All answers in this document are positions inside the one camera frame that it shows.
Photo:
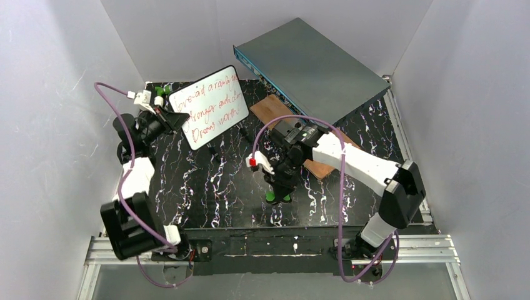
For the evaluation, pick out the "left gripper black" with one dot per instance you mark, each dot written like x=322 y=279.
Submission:
x=166 y=119

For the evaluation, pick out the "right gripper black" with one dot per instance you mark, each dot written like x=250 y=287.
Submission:
x=280 y=179

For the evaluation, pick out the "green whiteboard eraser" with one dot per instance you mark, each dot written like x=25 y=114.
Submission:
x=272 y=199

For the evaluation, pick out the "small whiteboard red writing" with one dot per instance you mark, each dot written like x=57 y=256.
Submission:
x=214 y=104

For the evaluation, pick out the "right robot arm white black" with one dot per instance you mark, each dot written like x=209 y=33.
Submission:
x=399 y=185

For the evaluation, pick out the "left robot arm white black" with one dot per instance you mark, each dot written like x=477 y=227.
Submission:
x=130 y=219

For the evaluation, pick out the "green pipe fitting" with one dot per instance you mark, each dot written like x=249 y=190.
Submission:
x=163 y=90

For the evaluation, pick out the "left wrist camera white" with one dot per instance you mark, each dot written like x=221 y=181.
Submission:
x=147 y=100

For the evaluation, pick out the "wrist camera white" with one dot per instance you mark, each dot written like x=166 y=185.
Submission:
x=147 y=100
x=259 y=161

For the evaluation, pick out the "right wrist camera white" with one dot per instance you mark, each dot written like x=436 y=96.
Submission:
x=259 y=161

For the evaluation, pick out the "black wire easel stand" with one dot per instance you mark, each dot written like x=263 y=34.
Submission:
x=232 y=138

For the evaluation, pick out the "teal network switch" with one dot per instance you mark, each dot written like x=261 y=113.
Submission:
x=310 y=73

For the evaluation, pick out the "aluminium frame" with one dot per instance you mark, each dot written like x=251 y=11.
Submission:
x=191 y=189

